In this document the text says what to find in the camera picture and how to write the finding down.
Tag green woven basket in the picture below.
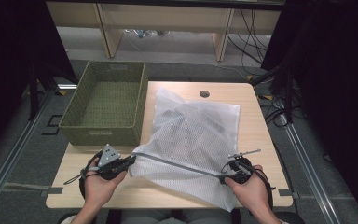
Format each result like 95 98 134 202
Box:
58 60 149 147

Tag person's left hand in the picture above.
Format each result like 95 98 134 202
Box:
83 156 129 214

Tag black metal stand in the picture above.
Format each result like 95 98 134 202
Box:
27 60 79 122
250 63 296 124

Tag person's right hand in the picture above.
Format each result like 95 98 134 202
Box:
224 164 274 217

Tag white mesh laundry bag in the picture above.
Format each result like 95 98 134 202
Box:
129 87 241 213

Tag black curtain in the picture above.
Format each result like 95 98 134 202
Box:
260 0 358 224
0 0 79 162

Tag clear plastic bottles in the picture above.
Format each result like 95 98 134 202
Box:
125 28 171 39

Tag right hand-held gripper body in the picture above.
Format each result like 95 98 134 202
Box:
227 148 262 185

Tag black floor cables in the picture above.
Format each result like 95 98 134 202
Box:
258 92 307 129

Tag person's legs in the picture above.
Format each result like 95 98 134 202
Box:
120 208 232 224

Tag black hanging cables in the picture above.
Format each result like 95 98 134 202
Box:
227 8 273 68

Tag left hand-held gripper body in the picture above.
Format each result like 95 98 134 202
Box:
97 143 129 181

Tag metal floor rail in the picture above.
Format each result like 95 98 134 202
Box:
279 114 343 224
0 89 56 216

